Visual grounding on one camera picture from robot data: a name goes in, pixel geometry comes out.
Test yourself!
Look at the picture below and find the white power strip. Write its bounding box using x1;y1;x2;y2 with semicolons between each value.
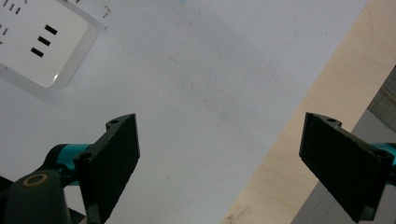
0;0;100;89

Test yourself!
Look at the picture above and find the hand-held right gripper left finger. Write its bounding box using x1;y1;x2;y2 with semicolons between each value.
42;113;141;224

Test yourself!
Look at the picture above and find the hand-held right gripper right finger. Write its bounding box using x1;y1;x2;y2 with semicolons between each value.
299;112;396;223

